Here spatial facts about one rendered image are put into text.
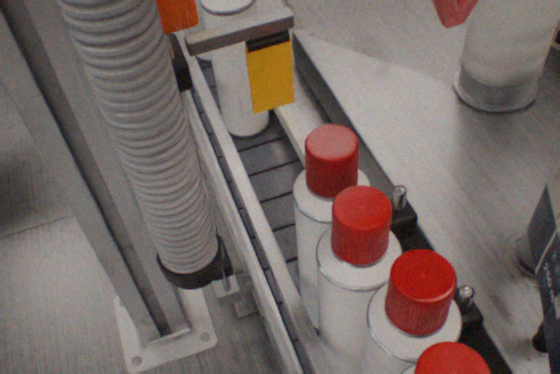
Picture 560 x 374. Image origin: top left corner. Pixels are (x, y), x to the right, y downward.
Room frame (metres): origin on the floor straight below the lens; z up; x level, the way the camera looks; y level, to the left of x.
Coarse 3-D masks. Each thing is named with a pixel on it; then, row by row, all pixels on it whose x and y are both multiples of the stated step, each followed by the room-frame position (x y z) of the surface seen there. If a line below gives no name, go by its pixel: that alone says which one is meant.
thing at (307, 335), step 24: (192, 72) 0.50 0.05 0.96; (216, 120) 0.42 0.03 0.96; (240, 168) 0.35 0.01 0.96; (240, 192) 0.33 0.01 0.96; (264, 216) 0.30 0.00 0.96; (264, 240) 0.27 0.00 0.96; (288, 288) 0.23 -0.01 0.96; (288, 312) 0.21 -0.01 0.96; (312, 336) 0.19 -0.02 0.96; (312, 360) 0.17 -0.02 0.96
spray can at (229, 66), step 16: (208, 0) 0.49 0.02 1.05; (224, 0) 0.48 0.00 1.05; (240, 0) 0.48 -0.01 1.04; (256, 0) 0.49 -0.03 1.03; (208, 16) 0.48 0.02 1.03; (224, 16) 0.47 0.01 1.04; (240, 16) 0.47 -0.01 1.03; (224, 48) 0.47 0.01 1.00; (240, 48) 0.47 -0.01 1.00; (224, 64) 0.48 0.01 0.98; (240, 64) 0.47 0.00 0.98; (224, 80) 0.48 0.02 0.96; (240, 80) 0.47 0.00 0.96; (224, 96) 0.48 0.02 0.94; (240, 96) 0.47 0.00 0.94; (224, 112) 0.48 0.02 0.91; (240, 112) 0.47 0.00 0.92; (240, 128) 0.47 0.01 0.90; (256, 128) 0.47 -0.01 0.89
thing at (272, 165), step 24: (192, 96) 0.56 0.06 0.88; (216, 96) 0.55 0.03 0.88; (216, 144) 0.47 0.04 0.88; (240, 144) 0.47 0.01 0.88; (264, 144) 0.46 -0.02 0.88; (288, 144) 0.45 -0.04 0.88; (264, 168) 0.43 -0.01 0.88; (288, 168) 0.42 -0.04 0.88; (264, 192) 0.39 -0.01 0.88; (288, 192) 0.39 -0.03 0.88; (288, 216) 0.36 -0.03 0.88; (288, 240) 0.33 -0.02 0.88; (264, 264) 0.31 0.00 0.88; (288, 264) 0.30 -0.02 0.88
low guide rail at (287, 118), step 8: (288, 104) 0.48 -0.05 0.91; (280, 112) 0.47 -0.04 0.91; (288, 112) 0.47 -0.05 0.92; (280, 120) 0.47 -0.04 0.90; (288, 120) 0.45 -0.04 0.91; (296, 120) 0.45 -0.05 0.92; (288, 128) 0.45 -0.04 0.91; (296, 128) 0.44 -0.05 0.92; (288, 136) 0.45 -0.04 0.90; (296, 136) 0.43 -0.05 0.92; (304, 136) 0.43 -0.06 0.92; (296, 144) 0.42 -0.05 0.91; (304, 144) 0.42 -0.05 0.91; (304, 152) 0.41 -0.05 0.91; (304, 160) 0.40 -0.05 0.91
